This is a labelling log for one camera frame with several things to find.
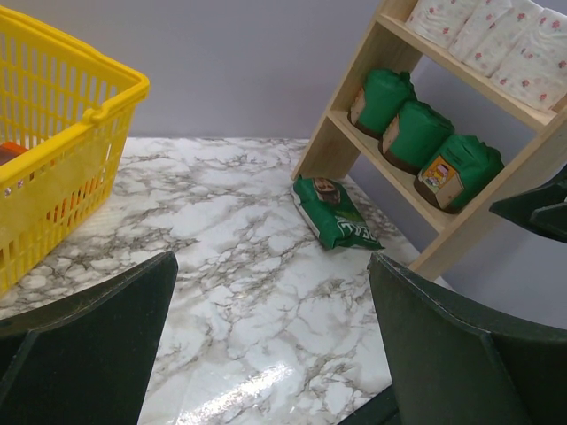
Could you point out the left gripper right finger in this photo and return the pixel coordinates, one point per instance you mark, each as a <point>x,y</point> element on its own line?
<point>455,361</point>

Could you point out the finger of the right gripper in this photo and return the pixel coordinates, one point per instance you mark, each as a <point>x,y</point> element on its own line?
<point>541,211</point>

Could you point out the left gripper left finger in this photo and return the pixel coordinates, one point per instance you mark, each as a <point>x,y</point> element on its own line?
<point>87,358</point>

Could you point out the white floral paper roll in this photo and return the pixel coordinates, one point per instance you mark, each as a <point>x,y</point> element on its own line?
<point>440,21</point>
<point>491,32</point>
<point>534,72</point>

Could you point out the green brown roll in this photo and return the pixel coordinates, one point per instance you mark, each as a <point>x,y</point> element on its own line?
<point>413,136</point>
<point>379,100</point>

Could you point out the wooden two-tier shelf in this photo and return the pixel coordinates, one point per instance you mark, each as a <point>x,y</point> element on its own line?
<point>337,143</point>

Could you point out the green snack bag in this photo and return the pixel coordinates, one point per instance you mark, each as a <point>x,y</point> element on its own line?
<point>332,215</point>

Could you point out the orange bottle in basket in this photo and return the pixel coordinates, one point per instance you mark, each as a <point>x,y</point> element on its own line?
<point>10,151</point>

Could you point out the yellow plastic shopping basket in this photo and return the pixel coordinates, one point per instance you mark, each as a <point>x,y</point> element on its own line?
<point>70,108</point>

